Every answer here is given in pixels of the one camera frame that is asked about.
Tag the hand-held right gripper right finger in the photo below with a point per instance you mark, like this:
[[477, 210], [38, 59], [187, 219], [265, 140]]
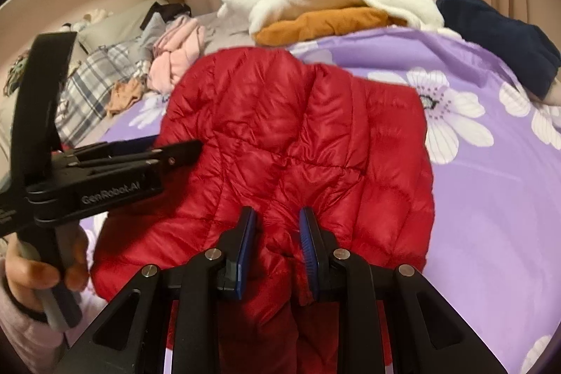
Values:
[[308, 253]]

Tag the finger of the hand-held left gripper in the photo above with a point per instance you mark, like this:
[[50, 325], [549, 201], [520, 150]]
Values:
[[179, 152], [122, 146]]

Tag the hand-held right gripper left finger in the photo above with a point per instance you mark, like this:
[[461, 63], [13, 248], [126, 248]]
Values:
[[245, 253]]

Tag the red puffer jacket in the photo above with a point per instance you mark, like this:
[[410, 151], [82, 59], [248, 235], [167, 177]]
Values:
[[285, 128]]

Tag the person's left forearm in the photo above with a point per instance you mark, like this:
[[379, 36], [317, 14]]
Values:
[[22, 339]]

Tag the person's left hand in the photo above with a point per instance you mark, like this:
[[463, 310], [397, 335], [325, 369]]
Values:
[[30, 277]]

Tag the peach cloth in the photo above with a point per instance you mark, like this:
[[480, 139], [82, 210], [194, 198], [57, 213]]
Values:
[[125, 93]]

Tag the plaid blanket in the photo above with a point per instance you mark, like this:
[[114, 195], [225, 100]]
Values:
[[96, 80]]

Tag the pink garment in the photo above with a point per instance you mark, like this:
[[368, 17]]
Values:
[[175, 54]]

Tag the white pillow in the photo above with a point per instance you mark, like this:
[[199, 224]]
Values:
[[116, 28]]

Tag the black garment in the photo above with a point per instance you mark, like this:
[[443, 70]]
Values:
[[171, 11]]

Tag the purple floral bedsheet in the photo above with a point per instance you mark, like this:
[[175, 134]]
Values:
[[482, 225]]

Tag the orange garment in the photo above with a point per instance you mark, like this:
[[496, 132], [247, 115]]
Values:
[[324, 25]]

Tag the navy garment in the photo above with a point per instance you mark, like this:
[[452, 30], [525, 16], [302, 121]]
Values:
[[495, 32]]

